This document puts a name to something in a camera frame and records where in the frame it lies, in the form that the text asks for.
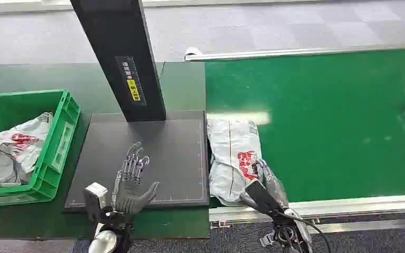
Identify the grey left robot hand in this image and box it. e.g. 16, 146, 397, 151
111, 141, 160, 217

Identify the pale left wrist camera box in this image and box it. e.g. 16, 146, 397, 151
83, 182, 109, 224

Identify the yellow black warning label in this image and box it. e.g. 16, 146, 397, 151
114, 55, 147, 106

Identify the green conveyor belt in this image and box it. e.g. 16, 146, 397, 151
204, 48, 405, 204

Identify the dark scanner base plate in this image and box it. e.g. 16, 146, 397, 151
63, 110, 210, 213

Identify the black scanner column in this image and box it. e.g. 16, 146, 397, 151
70, 0, 167, 123

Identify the green plastic crate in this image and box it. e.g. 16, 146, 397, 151
0, 89, 82, 209

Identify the crumpled white parcel bag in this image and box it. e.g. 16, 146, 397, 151
0, 111, 54, 188

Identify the silver conveyor back rail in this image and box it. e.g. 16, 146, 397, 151
184, 44, 405, 62

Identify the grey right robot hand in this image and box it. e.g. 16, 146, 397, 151
239, 159, 290, 218

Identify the silver conveyor frame rail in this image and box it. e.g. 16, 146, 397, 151
208, 194, 405, 230

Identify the white parcel bag red print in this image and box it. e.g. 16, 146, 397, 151
206, 118, 263, 207

